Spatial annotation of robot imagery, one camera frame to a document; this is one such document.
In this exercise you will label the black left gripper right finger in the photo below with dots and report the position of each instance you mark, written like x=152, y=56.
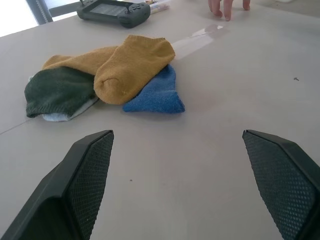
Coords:
x=287, y=185

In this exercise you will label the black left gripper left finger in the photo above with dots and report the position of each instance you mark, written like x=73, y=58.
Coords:
x=62, y=190

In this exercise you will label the mustard yellow ankle sock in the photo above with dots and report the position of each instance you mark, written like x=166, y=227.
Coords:
x=75, y=61
x=130, y=70

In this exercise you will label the bright blue ankle sock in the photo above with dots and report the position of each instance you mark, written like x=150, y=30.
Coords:
x=160, y=97

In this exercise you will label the person's bare hand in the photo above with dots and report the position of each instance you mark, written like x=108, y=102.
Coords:
x=226, y=7

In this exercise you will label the pale blue ankle sock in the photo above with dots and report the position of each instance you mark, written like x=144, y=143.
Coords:
x=58, y=117

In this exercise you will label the dark green ankle sock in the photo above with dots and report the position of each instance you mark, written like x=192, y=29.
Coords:
x=55, y=92

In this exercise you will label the dark grey handheld remote controller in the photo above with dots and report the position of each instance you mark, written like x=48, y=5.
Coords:
x=112, y=12

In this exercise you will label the pack of coloured markers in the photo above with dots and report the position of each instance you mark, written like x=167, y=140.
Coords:
x=158, y=5

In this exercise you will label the dark metal frame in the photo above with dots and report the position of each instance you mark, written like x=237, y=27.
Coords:
x=58, y=8

